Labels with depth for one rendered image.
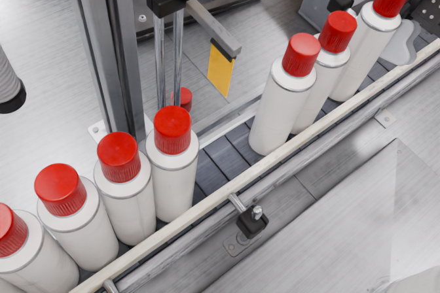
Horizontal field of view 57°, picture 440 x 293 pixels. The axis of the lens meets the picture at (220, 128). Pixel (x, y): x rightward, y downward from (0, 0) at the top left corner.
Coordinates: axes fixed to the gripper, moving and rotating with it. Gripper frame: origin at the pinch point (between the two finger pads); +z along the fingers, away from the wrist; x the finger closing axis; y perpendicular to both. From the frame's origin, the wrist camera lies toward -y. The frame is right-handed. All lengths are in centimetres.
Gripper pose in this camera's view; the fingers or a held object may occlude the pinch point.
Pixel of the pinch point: (365, 57)
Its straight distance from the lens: 66.6
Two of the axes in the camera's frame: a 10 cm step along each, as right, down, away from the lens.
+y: 6.1, 7.1, -3.5
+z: -4.8, 6.9, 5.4
